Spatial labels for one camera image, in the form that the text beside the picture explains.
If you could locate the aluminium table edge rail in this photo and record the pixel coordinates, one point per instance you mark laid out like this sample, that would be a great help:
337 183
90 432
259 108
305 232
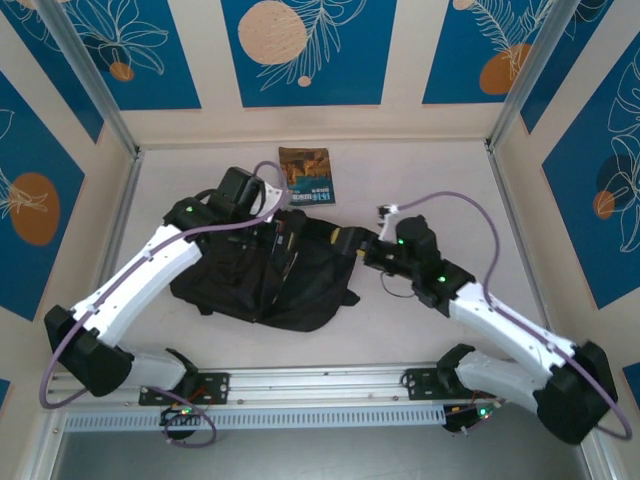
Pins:
131 185
507 200

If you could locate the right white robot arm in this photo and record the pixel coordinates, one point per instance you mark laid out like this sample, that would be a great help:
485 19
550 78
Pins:
510 325

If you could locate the aluminium frame post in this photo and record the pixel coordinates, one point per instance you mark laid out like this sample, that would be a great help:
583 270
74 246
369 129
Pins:
85 75
540 60

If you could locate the small circuit board green LED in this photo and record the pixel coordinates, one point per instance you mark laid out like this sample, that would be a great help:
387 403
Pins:
180 414
475 414

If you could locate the black fabric backpack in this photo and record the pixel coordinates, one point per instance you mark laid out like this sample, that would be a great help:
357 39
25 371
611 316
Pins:
310 290

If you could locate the aluminium frame bar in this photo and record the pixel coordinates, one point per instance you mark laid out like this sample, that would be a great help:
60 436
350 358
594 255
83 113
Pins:
47 450
602 467

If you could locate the wide aluminium extrusion beam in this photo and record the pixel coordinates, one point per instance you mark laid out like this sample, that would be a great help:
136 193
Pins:
310 385

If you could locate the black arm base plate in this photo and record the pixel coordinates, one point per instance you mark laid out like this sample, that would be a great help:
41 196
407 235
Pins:
215 387
420 382

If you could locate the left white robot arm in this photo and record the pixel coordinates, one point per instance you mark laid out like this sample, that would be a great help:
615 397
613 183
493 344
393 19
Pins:
140 280

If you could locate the canyon photo cover book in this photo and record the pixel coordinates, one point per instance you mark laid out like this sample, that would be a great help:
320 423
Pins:
307 172

